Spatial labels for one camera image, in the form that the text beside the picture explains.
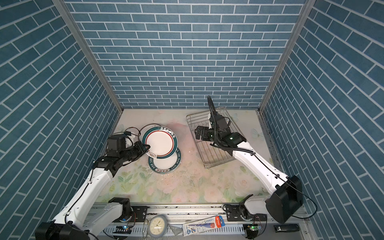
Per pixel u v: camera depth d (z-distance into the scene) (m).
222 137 0.58
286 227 0.68
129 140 0.65
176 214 0.75
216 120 0.57
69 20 0.74
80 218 0.42
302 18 0.74
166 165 0.87
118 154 0.60
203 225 0.70
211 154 0.94
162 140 0.86
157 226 0.67
